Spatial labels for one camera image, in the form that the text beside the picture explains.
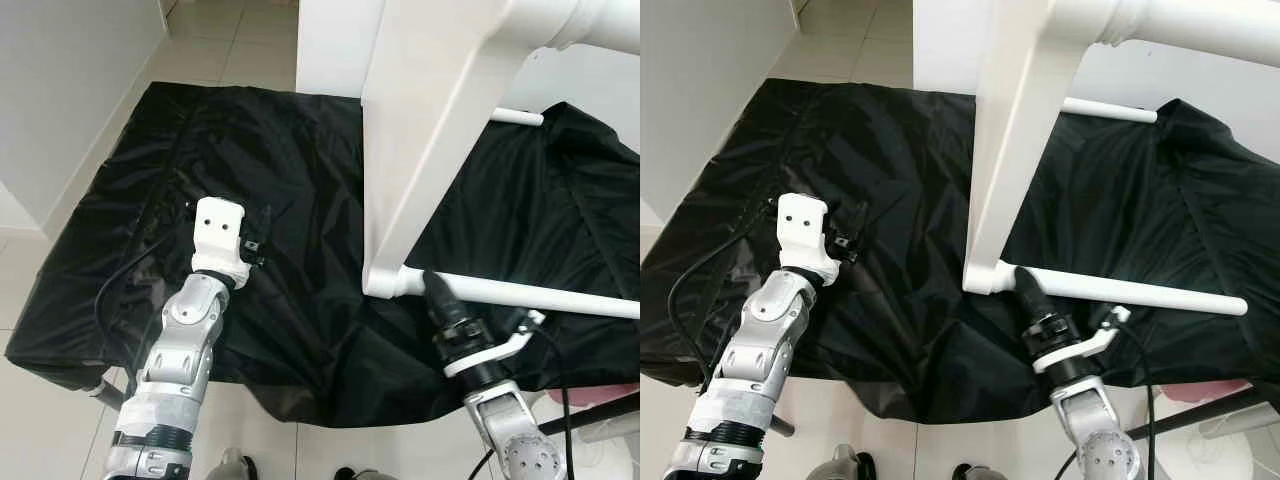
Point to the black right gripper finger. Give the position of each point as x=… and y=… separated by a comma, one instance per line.
x=1031, y=291
x=438, y=294

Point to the white plastic table leg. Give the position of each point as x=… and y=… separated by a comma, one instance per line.
x=518, y=117
x=1150, y=294
x=1200, y=30
x=540, y=296
x=1110, y=110
x=600, y=25

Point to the white plastic table top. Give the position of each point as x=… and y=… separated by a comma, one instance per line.
x=1020, y=130
x=430, y=130

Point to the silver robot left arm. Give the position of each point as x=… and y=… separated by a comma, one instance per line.
x=770, y=335
x=185, y=340

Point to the black table cloth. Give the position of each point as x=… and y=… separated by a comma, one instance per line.
x=860, y=160
x=250, y=160

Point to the grey robot right leg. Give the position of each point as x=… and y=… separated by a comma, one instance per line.
x=360, y=473
x=978, y=472

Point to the grey robot leg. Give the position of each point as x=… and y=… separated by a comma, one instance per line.
x=978, y=472
x=850, y=464
x=360, y=473
x=235, y=466

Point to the grey robot left leg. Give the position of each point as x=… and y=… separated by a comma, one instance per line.
x=850, y=464
x=235, y=466

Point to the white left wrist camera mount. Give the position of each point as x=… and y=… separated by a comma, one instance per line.
x=220, y=235
x=805, y=232

